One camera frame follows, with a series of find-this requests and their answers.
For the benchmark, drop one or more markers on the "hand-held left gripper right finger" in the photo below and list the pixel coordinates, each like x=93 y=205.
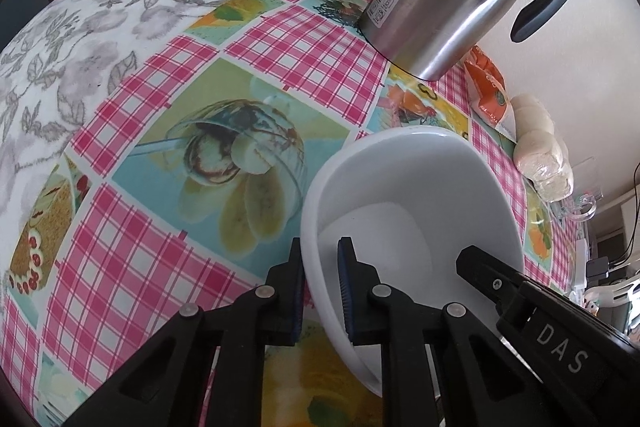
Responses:
x=352 y=292

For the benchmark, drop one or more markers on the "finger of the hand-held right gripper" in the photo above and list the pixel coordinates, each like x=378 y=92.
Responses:
x=482 y=274

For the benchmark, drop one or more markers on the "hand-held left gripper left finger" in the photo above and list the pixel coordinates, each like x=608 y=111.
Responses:
x=287 y=302

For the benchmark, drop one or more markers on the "white square bowl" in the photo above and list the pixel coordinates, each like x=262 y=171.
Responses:
x=415 y=187

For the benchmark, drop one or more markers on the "white power strip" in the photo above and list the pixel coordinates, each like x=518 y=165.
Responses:
x=581 y=267

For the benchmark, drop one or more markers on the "black charger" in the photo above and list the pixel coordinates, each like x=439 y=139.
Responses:
x=597 y=268

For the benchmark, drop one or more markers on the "clear glass mug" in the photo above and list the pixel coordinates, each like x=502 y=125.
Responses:
x=580 y=207

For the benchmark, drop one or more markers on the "pink checked tablecloth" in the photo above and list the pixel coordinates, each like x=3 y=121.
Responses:
x=150 y=207

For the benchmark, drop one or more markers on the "orange snack packet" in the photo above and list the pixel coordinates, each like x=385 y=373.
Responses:
x=487 y=92

